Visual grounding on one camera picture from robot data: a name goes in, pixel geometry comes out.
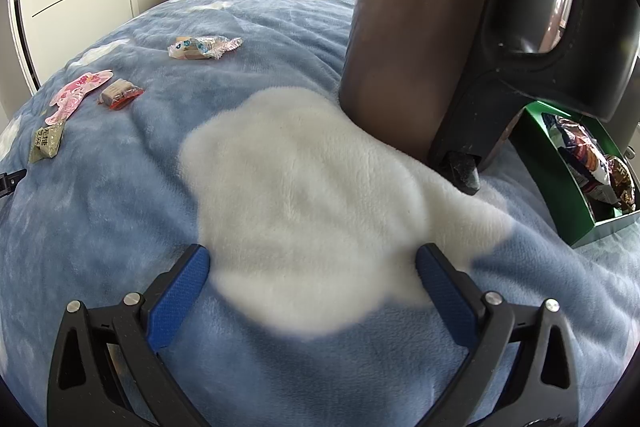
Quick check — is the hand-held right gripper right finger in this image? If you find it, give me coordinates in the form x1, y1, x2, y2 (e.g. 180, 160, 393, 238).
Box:
414, 242, 583, 427

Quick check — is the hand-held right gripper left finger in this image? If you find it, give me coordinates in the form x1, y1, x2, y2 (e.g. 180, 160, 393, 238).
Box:
46, 243, 211, 427

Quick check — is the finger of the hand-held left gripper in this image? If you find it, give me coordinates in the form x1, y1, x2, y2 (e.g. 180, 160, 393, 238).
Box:
0, 168, 27, 200

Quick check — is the olive green snack packet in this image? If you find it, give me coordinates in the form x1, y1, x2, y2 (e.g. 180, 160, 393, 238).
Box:
27, 122, 68, 164

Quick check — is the pink cartoon snack packet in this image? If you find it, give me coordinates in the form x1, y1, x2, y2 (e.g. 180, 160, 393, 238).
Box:
45, 69, 113, 125

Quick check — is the small brown candy packet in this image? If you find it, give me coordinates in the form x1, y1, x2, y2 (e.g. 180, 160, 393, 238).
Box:
97, 78, 145, 111

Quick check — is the green tray box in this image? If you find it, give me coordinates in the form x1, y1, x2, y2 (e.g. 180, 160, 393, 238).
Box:
507, 101, 640, 249

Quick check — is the blue and white snack bag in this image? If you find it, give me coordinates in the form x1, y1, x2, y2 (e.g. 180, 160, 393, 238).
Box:
542, 114, 618, 208

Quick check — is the brown crinkled snack bag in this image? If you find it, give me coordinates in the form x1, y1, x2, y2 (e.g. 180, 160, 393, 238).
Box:
607, 154, 637, 212

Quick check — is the clear cartoon pastry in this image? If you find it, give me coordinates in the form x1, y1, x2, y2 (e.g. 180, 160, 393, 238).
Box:
167, 34, 243, 60

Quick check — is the blue cloud blanket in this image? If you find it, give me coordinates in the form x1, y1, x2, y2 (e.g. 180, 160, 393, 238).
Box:
0, 0, 640, 427

